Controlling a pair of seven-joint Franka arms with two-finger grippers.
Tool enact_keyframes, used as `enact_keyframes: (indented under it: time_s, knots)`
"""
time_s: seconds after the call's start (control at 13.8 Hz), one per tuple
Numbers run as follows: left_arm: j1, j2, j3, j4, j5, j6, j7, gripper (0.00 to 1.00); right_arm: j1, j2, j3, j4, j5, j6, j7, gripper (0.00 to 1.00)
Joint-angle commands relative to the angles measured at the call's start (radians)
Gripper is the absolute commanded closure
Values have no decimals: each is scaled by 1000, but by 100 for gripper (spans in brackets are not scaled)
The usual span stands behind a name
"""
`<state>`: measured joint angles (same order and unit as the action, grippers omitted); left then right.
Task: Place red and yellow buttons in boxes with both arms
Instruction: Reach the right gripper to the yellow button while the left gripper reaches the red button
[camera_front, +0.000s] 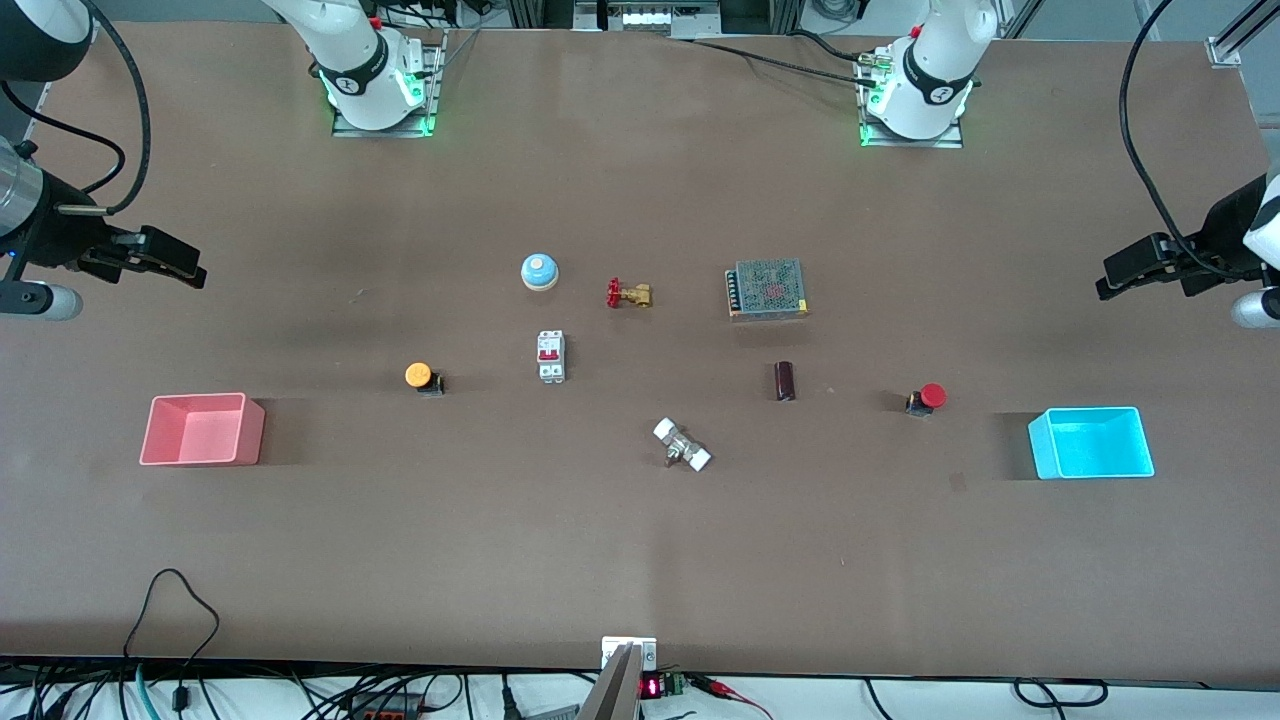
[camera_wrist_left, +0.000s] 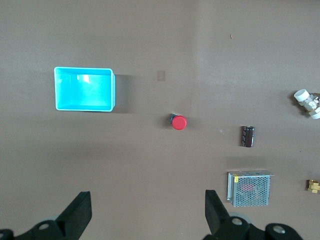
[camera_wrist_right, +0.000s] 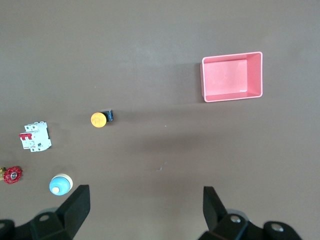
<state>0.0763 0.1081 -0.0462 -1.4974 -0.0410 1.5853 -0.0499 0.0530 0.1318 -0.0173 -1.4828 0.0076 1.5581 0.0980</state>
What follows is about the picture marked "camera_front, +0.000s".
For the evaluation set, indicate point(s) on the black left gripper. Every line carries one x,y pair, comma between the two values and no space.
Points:
1224,243

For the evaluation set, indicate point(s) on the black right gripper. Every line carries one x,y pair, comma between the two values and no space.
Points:
62,238

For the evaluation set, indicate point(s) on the red mushroom push button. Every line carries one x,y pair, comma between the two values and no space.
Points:
932,396

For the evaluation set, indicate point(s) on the yellow push button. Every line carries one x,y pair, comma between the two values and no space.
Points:
418,375

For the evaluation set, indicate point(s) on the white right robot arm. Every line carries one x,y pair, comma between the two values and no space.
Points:
360,60

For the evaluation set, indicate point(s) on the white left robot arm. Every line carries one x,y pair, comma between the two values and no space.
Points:
935,70

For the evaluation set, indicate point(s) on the pink plastic box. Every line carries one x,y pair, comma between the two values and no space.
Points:
200,435

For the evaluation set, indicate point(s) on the cyan plastic box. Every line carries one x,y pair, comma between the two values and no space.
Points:
1095,450

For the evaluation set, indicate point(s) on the metal mesh power supply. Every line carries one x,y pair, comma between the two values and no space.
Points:
770,288

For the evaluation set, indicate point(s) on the dark red cylindrical capacitor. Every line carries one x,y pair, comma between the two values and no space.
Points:
785,381

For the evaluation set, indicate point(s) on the blue desk bell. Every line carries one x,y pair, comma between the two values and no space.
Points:
539,271

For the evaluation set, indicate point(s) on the white circuit breaker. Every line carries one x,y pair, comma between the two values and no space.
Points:
551,356

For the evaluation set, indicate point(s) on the silver fitting white ends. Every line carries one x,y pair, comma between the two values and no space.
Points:
682,447

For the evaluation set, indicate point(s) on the white power strip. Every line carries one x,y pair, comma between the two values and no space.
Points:
665,18

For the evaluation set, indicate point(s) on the red clip lead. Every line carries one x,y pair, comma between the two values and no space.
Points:
722,688

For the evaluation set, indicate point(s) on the red digit display module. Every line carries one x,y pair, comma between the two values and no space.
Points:
652,687

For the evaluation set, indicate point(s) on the aluminium frame profile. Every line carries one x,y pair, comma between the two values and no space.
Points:
1225,50
36,110

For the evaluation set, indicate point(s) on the dark metal rack frame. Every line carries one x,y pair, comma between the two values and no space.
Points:
520,12

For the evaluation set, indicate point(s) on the white bracket plate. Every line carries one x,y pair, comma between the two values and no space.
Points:
645,650

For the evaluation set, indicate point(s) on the grey camera stand bar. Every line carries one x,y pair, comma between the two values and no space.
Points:
612,695

